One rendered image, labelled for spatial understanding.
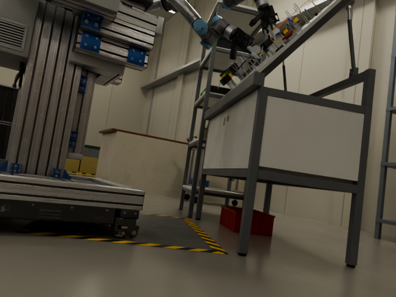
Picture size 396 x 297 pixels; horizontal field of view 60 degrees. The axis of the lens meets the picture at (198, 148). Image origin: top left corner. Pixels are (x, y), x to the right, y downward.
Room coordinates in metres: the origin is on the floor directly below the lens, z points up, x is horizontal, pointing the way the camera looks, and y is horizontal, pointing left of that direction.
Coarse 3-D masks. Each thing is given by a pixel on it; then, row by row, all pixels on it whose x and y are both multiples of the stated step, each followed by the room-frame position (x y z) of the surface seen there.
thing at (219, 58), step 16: (224, 16) 3.03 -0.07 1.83; (240, 16) 2.98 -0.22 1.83; (256, 32) 3.20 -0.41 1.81; (224, 48) 2.84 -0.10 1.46; (208, 64) 3.26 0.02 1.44; (224, 64) 3.19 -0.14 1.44; (240, 64) 3.13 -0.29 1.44; (256, 64) 3.01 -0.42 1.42; (208, 80) 2.79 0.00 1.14; (208, 96) 2.79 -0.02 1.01; (192, 128) 3.33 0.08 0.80; (192, 144) 3.12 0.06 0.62; (192, 192) 2.79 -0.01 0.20; (208, 192) 2.83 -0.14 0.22; (224, 192) 2.87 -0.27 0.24; (192, 208) 2.79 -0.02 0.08
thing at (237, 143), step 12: (252, 96) 1.70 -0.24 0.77; (228, 108) 2.16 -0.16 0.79; (240, 108) 1.88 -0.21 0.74; (252, 108) 1.67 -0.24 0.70; (228, 120) 2.11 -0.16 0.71; (240, 120) 1.85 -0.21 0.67; (252, 120) 1.65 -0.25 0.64; (228, 132) 2.08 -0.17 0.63; (240, 132) 1.82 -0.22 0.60; (228, 144) 2.04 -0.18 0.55; (240, 144) 1.79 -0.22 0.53; (228, 156) 2.00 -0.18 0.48; (240, 156) 1.76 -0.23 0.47; (228, 168) 1.97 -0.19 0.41; (240, 168) 1.74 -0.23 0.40
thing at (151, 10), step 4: (156, 0) 2.07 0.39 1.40; (160, 0) 2.04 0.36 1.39; (156, 4) 2.07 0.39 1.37; (160, 4) 2.06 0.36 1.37; (164, 4) 2.05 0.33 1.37; (168, 4) 2.04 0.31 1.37; (148, 8) 2.10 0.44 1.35; (152, 8) 2.10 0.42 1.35; (156, 8) 2.09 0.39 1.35; (160, 8) 2.09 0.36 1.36; (164, 8) 2.07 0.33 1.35; (168, 8) 2.07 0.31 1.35; (172, 8) 2.07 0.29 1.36; (148, 12) 2.13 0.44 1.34; (152, 12) 2.13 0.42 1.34
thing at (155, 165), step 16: (112, 128) 4.57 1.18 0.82; (112, 144) 4.69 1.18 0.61; (128, 144) 4.68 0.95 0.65; (144, 144) 4.79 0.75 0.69; (160, 144) 4.91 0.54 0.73; (176, 144) 5.03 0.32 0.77; (112, 160) 4.59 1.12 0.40; (128, 160) 4.70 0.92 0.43; (144, 160) 4.81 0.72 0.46; (160, 160) 4.93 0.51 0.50; (176, 160) 5.05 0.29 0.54; (96, 176) 5.22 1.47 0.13; (112, 176) 4.61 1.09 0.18; (128, 176) 4.72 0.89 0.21; (144, 176) 4.83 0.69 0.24; (160, 176) 4.94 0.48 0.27; (176, 176) 5.07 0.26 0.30; (192, 176) 5.20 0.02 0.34; (208, 176) 5.33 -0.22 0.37; (160, 192) 4.96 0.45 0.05; (176, 192) 5.08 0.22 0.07
